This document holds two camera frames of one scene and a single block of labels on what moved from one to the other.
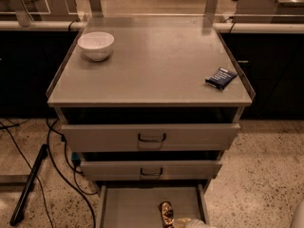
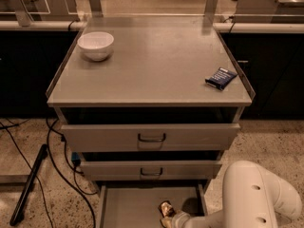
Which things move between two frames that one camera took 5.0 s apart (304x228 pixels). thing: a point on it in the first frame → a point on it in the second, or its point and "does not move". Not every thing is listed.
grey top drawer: [151, 137] does not move
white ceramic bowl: [96, 46] does not move
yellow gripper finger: [181, 222] → [166, 221]
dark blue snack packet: [221, 78] does not move
